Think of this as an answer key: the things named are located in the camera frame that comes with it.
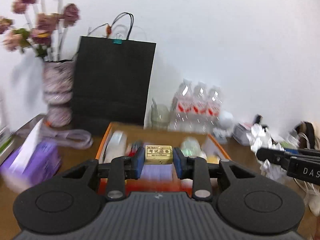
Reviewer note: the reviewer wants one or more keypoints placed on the mottled pink vase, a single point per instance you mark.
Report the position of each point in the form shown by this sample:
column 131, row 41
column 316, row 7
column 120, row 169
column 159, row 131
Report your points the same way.
column 58, row 91

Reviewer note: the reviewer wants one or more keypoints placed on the lilac towel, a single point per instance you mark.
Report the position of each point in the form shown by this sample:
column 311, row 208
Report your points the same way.
column 157, row 172

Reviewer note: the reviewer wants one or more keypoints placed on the white robot figurine speaker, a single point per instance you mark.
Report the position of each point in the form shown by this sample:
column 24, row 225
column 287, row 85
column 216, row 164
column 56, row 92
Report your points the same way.
column 224, row 127

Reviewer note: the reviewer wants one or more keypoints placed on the small lilac tin box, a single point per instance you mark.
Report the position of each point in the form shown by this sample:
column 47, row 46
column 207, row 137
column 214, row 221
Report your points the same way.
column 240, row 132

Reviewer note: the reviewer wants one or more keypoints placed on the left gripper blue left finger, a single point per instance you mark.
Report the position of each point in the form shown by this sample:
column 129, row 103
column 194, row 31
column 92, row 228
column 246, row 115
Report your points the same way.
column 138, row 162

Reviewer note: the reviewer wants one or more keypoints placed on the middle water bottle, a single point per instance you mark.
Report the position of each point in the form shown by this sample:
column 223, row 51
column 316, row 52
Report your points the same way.
column 199, row 107

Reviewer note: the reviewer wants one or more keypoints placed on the white paper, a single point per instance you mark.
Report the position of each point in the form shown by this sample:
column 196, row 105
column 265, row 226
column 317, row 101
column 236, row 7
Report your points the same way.
column 260, row 137

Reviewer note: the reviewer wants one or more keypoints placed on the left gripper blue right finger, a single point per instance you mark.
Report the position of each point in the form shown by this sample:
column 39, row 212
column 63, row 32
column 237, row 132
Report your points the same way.
column 180, row 162

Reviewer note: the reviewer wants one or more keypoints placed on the glass cup with spoon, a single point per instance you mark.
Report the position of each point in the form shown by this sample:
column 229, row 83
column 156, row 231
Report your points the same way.
column 160, row 116

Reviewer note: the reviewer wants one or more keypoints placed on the red fabric flower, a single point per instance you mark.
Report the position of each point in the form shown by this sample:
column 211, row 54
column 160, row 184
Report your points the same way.
column 133, row 148

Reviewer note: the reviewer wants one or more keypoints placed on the dried pink flower bouquet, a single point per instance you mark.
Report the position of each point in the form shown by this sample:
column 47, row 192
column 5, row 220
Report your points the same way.
column 45, row 32

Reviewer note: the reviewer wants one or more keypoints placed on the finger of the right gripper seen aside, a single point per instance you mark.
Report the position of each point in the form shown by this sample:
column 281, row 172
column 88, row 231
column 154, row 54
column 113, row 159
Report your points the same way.
column 282, row 157

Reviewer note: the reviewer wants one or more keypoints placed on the yellow eraser block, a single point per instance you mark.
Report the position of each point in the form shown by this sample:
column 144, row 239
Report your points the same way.
column 158, row 154

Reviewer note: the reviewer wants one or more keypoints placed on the white plastic bottle in box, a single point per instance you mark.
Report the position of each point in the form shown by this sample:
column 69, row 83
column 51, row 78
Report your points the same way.
column 116, row 147

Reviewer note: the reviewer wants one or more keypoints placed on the right water bottle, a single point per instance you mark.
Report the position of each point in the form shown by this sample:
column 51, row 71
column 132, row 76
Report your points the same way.
column 214, row 103

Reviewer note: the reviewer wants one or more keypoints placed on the iridescent plastic bag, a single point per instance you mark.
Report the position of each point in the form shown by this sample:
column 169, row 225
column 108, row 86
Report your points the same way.
column 191, row 147

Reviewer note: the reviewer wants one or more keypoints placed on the black paper shopping bag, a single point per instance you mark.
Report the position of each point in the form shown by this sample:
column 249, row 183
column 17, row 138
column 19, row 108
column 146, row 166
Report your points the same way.
column 111, row 82

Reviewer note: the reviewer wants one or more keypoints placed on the orange cardboard box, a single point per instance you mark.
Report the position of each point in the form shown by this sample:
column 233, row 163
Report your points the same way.
column 211, row 149

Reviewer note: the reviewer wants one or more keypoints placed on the purple tissue pack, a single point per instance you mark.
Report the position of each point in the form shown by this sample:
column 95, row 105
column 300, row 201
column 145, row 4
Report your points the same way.
column 35, row 161

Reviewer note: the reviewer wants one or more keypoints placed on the black small bottles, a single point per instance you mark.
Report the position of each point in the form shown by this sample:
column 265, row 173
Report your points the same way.
column 257, row 119

